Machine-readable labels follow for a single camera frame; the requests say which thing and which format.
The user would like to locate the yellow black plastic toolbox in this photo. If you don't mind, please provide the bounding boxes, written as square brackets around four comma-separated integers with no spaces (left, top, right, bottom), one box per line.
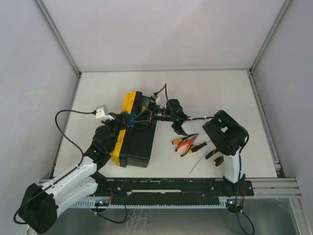
[111,91,156,168]

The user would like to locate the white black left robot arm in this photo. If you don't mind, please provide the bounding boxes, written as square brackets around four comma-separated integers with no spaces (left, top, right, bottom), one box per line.
[13,112,128,235]

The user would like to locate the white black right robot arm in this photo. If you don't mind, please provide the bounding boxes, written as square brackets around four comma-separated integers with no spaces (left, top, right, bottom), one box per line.
[133,99,248,184]

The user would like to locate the orange needle nose pliers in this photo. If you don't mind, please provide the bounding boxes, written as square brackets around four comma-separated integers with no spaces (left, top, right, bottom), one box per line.
[175,140,194,157]

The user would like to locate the black orange long screwdriver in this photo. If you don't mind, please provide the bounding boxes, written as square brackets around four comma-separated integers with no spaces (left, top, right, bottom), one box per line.
[189,141,211,153]

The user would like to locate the thin metal rod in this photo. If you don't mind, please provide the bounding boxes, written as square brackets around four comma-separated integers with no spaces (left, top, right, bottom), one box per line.
[189,143,213,174]

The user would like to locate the black orange combination pliers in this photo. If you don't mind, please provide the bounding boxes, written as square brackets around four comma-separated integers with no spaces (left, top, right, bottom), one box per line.
[204,148,224,166]

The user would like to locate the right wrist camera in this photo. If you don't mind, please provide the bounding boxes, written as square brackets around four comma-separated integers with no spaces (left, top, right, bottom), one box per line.
[151,94,161,105]

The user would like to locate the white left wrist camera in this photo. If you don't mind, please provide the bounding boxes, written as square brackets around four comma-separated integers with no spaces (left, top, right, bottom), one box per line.
[95,105,114,121]

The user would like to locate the red handled screwdriver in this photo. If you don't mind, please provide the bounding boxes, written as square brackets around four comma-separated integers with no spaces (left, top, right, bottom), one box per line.
[183,134,199,141]

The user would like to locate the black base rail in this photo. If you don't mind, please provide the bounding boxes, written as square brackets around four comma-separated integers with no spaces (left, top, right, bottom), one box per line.
[100,178,254,197]

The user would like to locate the grey cable duct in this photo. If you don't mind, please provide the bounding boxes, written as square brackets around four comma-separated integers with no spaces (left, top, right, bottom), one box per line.
[70,197,227,209]

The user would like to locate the left base black cable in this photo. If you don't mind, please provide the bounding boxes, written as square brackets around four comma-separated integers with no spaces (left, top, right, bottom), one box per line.
[94,192,128,223]

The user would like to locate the base black cable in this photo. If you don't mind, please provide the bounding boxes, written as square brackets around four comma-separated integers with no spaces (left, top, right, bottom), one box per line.
[94,192,128,223]
[233,146,255,235]

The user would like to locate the right base black cable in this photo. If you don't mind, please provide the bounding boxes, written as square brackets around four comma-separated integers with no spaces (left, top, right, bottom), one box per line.
[233,146,255,235]

